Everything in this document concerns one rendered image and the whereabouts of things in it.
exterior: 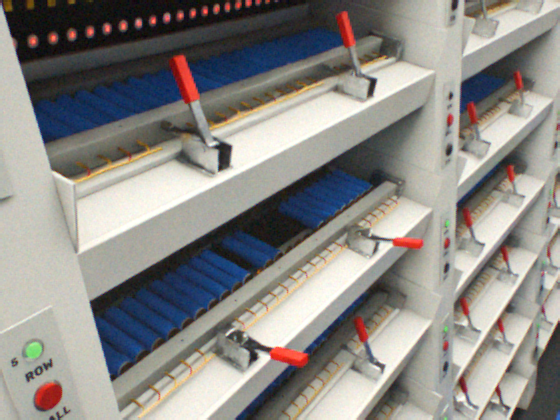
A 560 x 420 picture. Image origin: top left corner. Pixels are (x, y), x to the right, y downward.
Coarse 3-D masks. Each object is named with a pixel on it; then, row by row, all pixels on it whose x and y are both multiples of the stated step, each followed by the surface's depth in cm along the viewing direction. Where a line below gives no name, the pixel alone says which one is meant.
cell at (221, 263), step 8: (200, 256) 69; (208, 256) 69; (216, 256) 68; (216, 264) 68; (224, 264) 68; (232, 264) 68; (232, 272) 67; (240, 272) 67; (248, 272) 67; (240, 280) 67
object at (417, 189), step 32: (352, 160) 94; (384, 160) 90; (416, 192) 90; (384, 224) 84; (416, 224) 85; (192, 256) 71; (352, 256) 76; (384, 256) 78; (288, 288) 69; (320, 288) 70; (352, 288) 73; (288, 320) 64; (320, 320) 67; (192, 384) 55; (224, 384) 56; (256, 384) 59; (160, 416) 52; (192, 416) 52; (224, 416) 56
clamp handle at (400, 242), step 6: (372, 240) 76; (378, 240) 75; (384, 240) 75; (390, 240) 74; (396, 240) 74; (402, 240) 73; (408, 240) 73; (414, 240) 73; (420, 240) 73; (402, 246) 73; (408, 246) 73; (414, 246) 72; (420, 246) 72
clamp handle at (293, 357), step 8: (240, 344) 57; (248, 344) 57; (256, 344) 57; (264, 352) 56; (272, 352) 55; (280, 352) 55; (288, 352) 54; (296, 352) 54; (280, 360) 55; (288, 360) 54; (296, 360) 53; (304, 360) 53
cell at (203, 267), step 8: (192, 264) 67; (200, 264) 67; (208, 264) 67; (200, 272) 67; (208, 272) 66; (216, 272) 66; (224, 272) 66; (216, 280) 66; (224, 280) 65; (232, 280) 65; (232, 288) 65
